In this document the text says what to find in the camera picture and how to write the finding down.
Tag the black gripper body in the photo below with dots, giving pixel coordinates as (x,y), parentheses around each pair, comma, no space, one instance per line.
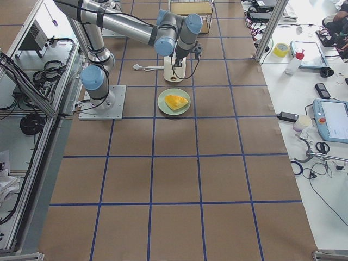
(180,54)

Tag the white two-slot toaster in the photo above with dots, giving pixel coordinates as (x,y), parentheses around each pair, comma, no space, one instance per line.
(173,74)

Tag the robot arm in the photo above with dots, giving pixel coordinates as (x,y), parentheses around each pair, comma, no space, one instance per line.
(171,36)

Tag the golden triangular pastry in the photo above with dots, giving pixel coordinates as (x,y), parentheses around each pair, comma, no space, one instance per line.
(175,102)

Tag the light green plate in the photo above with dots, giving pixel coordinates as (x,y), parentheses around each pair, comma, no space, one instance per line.
(173,91)

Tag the yellow tape roll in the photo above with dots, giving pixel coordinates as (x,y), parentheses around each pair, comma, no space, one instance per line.
(281,49)

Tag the white squeeze bottle red cap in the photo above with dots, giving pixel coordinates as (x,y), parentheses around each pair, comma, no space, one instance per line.
(295,63)

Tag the black power adapter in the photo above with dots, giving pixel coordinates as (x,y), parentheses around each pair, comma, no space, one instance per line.
(289,117)

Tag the light blue tablet case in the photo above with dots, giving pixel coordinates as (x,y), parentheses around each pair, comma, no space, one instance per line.
(313,55)

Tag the white paper cup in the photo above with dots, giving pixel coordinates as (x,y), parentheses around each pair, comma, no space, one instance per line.
(302,122)

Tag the grey control box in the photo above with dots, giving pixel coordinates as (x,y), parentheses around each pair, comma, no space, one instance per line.
(35,40)

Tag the black smartphone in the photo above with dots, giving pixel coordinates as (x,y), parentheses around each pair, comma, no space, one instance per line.
(322,91)

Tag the blue teach pendant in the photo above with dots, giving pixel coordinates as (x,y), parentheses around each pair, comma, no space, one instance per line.
(331,119)

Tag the black scissors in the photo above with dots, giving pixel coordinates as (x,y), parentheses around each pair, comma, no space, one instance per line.
(322,147)

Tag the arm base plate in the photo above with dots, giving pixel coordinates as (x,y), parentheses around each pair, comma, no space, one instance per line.
(111,108)

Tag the aluminium frame post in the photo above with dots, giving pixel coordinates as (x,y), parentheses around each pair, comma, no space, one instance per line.
(273,21)

